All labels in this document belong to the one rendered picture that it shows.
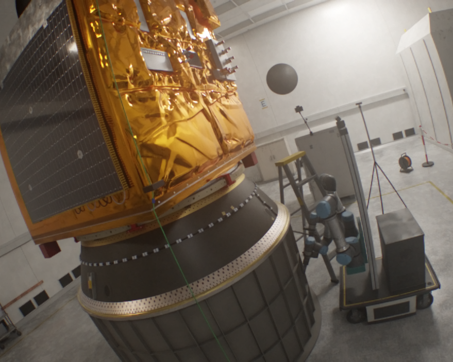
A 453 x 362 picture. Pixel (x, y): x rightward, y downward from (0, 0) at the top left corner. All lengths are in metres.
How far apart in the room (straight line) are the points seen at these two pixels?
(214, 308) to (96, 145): 1.22
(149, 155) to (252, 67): 8.38
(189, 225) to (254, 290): 0.64
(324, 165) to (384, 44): 5.58
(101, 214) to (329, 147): 4.43
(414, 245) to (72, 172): 2.47
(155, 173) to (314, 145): 4.20
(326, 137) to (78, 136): 4.50
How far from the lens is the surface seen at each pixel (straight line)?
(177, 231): 1.79
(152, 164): 1.43
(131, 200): 1.44
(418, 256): 2.39
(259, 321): 2.06
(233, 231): 1.87
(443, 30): 6.75
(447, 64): 6.60
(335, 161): 5.36
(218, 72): 2.68
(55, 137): 1.78
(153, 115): 1.57
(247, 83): 9.60
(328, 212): 1.91
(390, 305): 2.55
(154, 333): 1.97
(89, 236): 2.08
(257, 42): 9.71
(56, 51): 1.74
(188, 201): 1.80
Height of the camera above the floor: 2.01
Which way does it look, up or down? 9 degrees down
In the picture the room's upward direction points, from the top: 20 degrees counter-clockwise
